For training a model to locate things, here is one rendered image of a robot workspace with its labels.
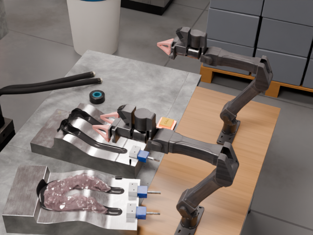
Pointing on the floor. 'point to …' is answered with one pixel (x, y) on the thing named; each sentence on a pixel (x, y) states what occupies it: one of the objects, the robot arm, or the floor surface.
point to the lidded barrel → (94, 25)
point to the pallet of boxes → (264, 39)
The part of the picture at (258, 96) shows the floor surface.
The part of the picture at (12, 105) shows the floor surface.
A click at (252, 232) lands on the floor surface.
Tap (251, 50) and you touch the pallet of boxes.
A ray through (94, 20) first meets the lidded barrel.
